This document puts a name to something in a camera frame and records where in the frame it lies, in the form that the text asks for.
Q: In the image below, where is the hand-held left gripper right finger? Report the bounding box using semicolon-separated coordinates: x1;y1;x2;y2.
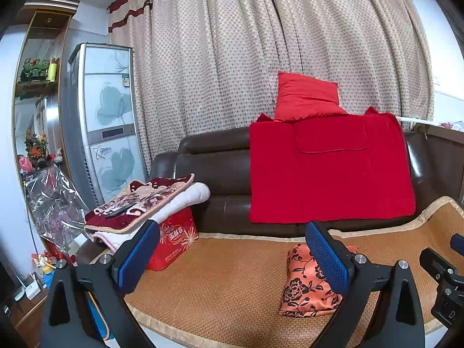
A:
305;221;436;348

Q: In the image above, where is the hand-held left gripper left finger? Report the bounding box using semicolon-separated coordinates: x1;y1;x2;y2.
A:
40;219;161;348

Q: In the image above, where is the orange floral shirt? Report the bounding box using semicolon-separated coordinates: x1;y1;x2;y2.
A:
278;243;358;318

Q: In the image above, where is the red printed tin box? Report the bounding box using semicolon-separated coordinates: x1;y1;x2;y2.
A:
145;206;200;271

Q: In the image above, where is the black remote control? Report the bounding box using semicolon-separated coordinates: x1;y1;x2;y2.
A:
104;205;135;219

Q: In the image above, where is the maroon floral plush blanket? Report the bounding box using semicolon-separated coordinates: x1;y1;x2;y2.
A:
84;174;196;234

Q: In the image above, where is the white quilted pad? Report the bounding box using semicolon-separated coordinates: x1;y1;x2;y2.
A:
92;181;211;252

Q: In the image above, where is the red blanket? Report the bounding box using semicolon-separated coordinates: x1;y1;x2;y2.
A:
248;110;417;224

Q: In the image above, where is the woven rattan mat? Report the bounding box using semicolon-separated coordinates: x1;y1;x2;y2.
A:
123;196;464;339

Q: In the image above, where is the small toy figure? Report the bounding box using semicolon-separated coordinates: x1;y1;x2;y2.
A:
31;252;55;274

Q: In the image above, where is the clear plastic wrapping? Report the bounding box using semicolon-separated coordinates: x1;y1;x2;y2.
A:
23;163;98;251

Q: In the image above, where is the white box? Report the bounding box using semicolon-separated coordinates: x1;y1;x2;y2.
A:
16;275;48;298

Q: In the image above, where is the brown leather sofa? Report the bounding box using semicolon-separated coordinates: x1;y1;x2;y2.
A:
148;127;464;238

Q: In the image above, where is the white rod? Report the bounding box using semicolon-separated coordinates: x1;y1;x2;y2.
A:
395;116;436;124

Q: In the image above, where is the standing air conditioner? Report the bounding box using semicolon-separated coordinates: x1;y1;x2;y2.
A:
60;43;149;207

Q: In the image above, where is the artificial flower arrangement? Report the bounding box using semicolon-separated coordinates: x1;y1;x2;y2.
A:
23;132;49;167

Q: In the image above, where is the red pillow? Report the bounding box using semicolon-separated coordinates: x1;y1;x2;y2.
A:
273;71;349;122

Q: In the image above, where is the beige dotted curtain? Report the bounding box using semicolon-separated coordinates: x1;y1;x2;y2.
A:
108;0;436;175

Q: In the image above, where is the green ornament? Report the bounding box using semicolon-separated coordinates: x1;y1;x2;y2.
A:
20;56;49;80

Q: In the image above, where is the wooden display cabinet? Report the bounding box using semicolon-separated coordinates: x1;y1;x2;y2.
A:
11;0;80;175

